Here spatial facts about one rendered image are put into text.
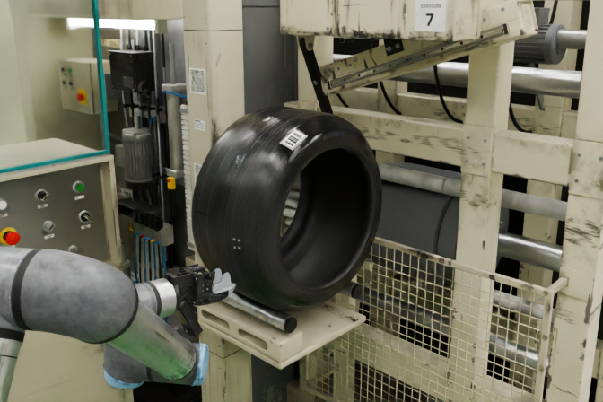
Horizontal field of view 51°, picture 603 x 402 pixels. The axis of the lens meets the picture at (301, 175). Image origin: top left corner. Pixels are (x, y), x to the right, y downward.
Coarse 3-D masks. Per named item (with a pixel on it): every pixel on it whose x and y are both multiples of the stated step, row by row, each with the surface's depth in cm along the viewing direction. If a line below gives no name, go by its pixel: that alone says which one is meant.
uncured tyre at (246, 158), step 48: (240, 144) 162; (336, 144) 167; (240, 192) 154; (288, 192) 156; (336, 192) 203; (288, 240) 201; (336, 240) 199; (240, 288) 166; (288, 288) 164; (336, 288) 179
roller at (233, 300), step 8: (232, 296) 182; (240, 296) 181; (232, 304) 182; (240, 304) 179; (248, 304) 177; (256, 304) 176; (248, 312) 178; (256, 312) 175; (264, 312) 173; (272, 312) 172; (280, 312) 171; (264, 320) 173; (272, 320) 171; (280, 320) 169; (288, 320) 168; (296, 320) 170; (280, 328) 169; (288, 328) 168
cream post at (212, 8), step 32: (192, 0) 180; (224, 0) 179; (192, 32) 183; (224, 32) 181; (192, 64) 186; (224, 64) 183; (192, 96) 189; (224, 96) 186; (192, 128) 192; (224, 128) 188; (192, 160) 195; (192, 192) 198; (224, 352) 205; (224, 384) 208
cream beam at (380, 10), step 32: (288, 0) 190; (320, 0) 181; (352, 0) 173; (384, 0) 166; (448, 0) 153; (480, 0) 161; (288, 32) 193; (320, 32) 184; (352, 32) 175; (384, 32) 168; (416, 32) 161; (448, 32) 155
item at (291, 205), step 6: (300, 180) 234; (294, 186) 224; (300, 186) 223; (294, 192) 225; (288, 198) 229; (294, 198) 225; (288, 204) 229; (294, 204) 226; (288, 210) 229; (294, 210) 228; (282, 216) 231; (288, 216) 229; (282, 222) 231; (288, 222) 230; (282, 228) 232; (282, 234) 232
